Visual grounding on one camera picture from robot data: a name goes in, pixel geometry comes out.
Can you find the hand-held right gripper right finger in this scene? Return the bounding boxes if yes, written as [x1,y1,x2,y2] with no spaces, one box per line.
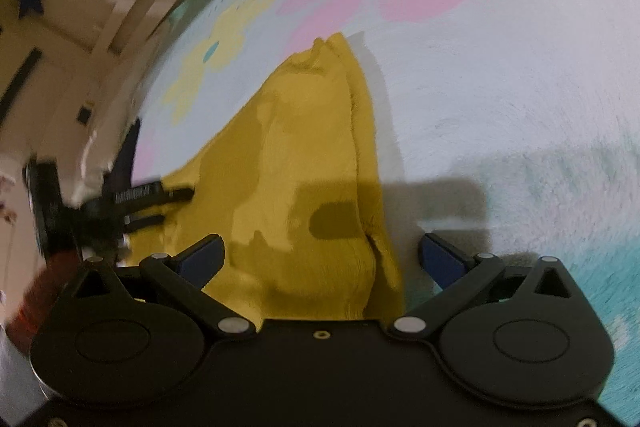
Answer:
[388,233,587,338]

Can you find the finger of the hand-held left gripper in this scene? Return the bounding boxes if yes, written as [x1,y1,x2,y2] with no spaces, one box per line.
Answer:
[114,179,195,210]
[123,214,167,234]

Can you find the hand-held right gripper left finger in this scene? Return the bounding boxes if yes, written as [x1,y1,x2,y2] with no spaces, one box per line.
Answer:
[67,234,256,337]

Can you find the yellow shirt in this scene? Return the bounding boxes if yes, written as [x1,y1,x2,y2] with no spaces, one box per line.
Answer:
[118,32,406,322]

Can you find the person's left forearm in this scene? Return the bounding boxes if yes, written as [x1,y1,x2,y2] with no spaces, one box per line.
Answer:
[5,250,85,348]

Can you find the white floral blanket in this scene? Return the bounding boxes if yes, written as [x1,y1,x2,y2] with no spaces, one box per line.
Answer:
[132,0,640,423]

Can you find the dark wall strip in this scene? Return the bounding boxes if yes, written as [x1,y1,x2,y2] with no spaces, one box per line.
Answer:
[0,48,44,124]

